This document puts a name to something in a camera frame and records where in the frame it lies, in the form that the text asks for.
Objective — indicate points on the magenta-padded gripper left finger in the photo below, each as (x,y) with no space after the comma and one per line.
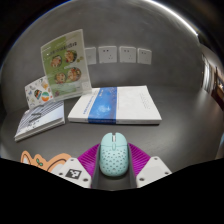
(76,170)

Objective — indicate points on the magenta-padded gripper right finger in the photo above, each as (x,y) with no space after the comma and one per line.
(151,170)

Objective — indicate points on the mint green computer mouse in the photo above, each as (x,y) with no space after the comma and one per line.
(114,156)

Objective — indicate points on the corgi-shaped orange mouse pad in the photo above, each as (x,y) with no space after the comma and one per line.
(53,161)

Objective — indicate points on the grey striped book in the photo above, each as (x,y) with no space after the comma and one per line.
(41,120)

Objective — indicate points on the white book with blue band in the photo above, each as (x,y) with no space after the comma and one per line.
(133,105)

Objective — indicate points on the small colourful printed card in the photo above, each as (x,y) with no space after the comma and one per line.
(36,93)

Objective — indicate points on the green food menu stand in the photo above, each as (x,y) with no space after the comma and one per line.
(65,65)

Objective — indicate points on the white wall socket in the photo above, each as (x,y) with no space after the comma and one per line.
(107,54)
(91,55)
(144,56)
(128,54)

